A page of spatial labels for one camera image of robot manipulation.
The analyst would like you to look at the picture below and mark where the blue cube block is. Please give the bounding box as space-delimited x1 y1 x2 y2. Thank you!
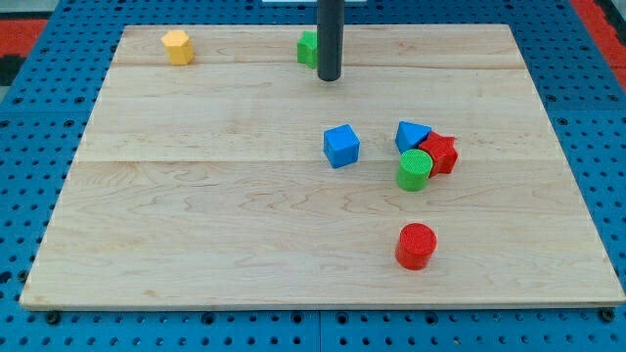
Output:
323 124 360 168

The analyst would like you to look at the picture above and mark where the blue triangle block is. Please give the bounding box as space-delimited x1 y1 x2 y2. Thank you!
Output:
395 121 431 154

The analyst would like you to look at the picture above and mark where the yellow hexagon block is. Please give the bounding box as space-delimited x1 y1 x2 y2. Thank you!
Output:
161 29 195 66

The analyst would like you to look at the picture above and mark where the red cylinder block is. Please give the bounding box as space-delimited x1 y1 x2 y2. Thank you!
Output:
395 223 437 270

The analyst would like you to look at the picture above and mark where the green cylinder block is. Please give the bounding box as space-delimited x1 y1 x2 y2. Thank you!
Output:
396 149 433 192

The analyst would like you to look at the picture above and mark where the red star block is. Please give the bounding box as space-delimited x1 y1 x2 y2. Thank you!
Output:
419 131 459 178

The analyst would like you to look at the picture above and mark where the light wooden board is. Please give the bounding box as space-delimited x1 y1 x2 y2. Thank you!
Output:
21 24 625 311

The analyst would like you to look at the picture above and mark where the green star block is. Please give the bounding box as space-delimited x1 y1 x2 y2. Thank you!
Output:
296 30 318 68

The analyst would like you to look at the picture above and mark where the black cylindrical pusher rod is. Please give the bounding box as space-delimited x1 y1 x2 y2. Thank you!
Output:
317 0 345 82

